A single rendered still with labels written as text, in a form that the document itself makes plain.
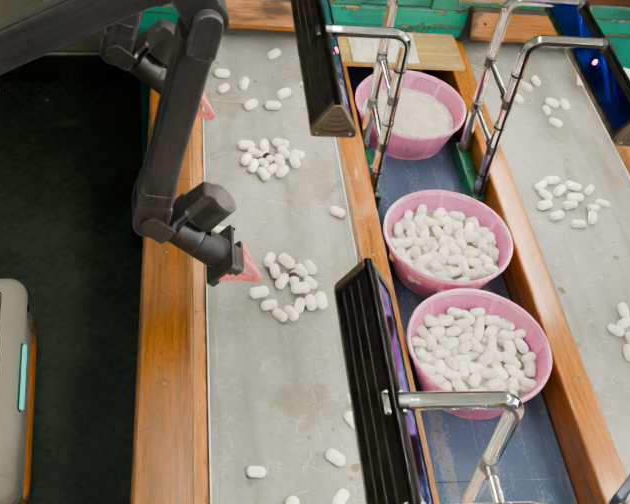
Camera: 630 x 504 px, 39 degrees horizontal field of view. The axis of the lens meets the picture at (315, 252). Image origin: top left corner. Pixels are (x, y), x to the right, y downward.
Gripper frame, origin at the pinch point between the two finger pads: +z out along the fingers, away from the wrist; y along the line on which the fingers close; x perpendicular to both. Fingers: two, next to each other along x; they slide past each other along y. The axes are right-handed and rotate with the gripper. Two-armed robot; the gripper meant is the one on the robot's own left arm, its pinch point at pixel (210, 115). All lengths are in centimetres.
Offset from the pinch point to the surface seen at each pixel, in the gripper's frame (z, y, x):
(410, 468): 0, -97, -32
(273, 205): 17.8, -14.2, 0.4
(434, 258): 42, -29, -20
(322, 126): 0.2, -29.0, -27.0
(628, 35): 89, 50, -70
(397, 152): 43.7, 9.3, -17.0
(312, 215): 23.8, -16.9, -4.8
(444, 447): 43, -68, -12
